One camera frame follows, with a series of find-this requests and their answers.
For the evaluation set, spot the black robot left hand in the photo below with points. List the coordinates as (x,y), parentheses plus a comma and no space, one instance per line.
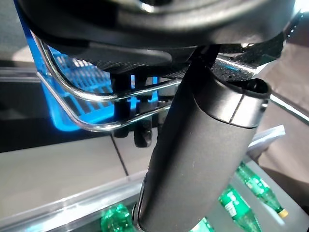
(193,145)

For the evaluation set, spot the blue plastic shopping basket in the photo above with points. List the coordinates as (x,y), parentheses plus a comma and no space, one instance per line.
(96,112)

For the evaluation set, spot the clear plastic shelf edge rail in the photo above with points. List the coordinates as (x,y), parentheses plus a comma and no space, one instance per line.
(265,140)
(72,200)

